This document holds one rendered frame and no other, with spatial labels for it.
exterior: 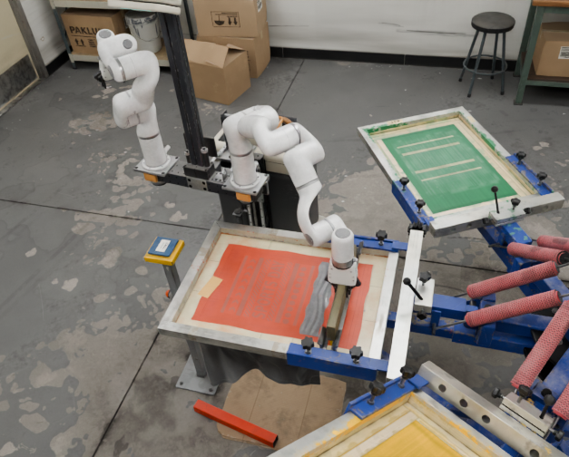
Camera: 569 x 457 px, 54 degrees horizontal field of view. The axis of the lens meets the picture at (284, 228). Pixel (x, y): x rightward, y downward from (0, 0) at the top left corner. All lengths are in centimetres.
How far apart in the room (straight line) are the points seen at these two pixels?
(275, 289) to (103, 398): 138
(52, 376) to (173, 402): 72
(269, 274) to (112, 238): 199
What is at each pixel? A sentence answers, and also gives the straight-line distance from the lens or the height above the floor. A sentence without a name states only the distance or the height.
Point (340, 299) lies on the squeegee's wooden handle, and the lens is 195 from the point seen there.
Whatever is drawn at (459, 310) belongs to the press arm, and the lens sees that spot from 199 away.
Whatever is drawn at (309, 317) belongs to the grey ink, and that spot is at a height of 96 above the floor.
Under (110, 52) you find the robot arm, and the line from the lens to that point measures 221.
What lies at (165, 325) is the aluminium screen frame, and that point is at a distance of 206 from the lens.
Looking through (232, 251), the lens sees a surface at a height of 96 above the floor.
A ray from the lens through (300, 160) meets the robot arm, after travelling 184.
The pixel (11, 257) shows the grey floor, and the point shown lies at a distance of 419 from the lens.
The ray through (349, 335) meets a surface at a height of 96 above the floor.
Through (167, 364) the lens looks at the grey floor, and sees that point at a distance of 319.
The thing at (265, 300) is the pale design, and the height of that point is 96.
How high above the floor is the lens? 256
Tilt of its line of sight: 43 degrees down
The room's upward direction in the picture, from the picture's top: 5 degrees counter-clockwise
